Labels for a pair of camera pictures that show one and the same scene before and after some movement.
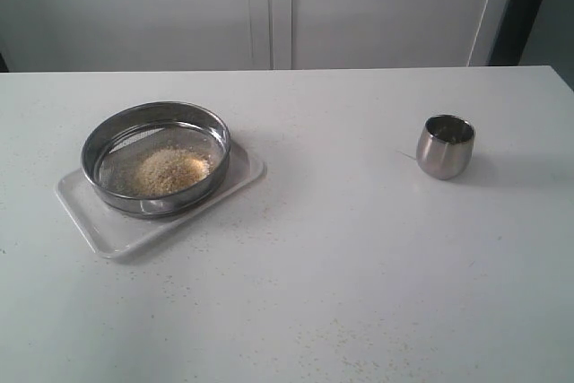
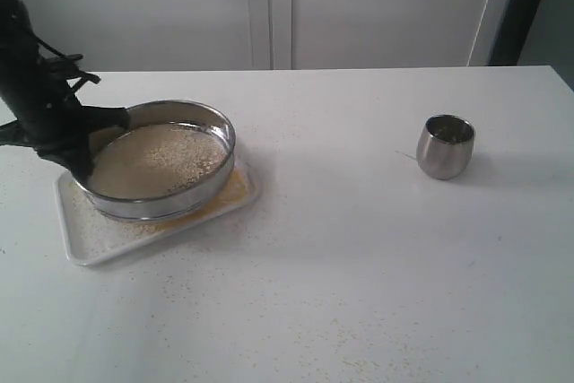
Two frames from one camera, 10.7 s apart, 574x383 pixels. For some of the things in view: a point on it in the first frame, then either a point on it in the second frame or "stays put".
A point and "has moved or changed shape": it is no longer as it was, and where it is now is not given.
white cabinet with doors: [254, 11] stays put
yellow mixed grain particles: [168, 171] has moved or changed shape
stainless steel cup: [445, 146] stays put
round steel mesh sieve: [158, 159] stays put
